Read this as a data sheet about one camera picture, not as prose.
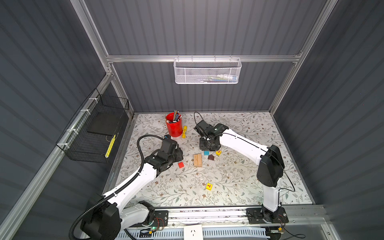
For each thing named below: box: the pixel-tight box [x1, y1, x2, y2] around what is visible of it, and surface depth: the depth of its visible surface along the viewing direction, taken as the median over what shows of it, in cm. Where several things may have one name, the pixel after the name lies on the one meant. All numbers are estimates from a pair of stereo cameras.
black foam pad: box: [87, 110, 125, 135], surface depth 76 cm
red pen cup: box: [165, 112, 183, 137], surface depth 104 cm
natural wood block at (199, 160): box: [197, 154, 203, 168], surface depth 95 cm
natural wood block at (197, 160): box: [193, 154, 201, 167], surface depth 93 cm
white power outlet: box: [183, 224, 204, 240], surface depth 68 cm
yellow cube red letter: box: [206, 183, 213, 191], surface depth 84 cm
